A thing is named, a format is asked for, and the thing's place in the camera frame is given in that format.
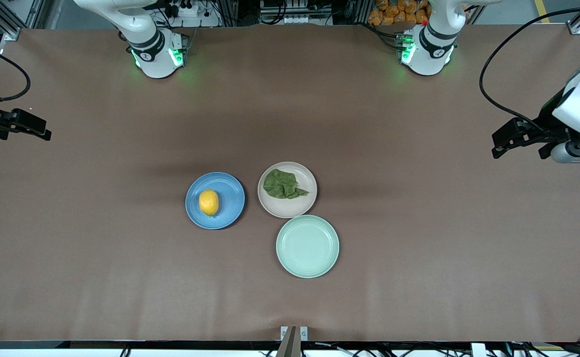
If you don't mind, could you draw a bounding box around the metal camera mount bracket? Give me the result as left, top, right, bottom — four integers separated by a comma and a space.
276, 326, 309, 357

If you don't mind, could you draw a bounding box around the white power strip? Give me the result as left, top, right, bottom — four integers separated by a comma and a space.
164, 0, 221, 28

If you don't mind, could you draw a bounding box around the pale green plate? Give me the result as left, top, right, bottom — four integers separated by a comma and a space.
276, 215, 340, 279

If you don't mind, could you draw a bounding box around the blue plate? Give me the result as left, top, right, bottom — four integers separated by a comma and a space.
185, 172, 246, 230

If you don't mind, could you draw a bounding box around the beige plate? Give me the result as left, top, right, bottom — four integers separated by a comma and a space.
258, 162, 318, 219

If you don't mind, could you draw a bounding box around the green lettuce leaf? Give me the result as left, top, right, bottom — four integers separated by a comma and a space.
263, 169, 309, 200

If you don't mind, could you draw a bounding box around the bag of orange items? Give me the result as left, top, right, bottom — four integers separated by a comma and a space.
368, 0, 432, 26

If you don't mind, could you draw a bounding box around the yellow lemon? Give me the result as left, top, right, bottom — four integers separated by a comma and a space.
199, 189, 220, 217

